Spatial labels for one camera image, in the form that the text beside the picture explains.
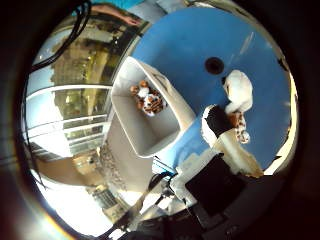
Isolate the orange striped tiger plush toy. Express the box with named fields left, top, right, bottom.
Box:
left=129, top=79, right=168, bottom=118

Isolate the white plastic container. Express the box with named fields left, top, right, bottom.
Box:
left=110, top=55, right=197, bottom=159

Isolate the black cable bundle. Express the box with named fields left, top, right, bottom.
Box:
left=31, top=0, right=93, bottom=73

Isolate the dark round table hole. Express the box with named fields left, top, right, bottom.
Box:
left=204, top=56, right=225, bottom=76

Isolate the black looped cable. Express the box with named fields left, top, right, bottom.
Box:
left=99, top=171, right=175, bottom=240

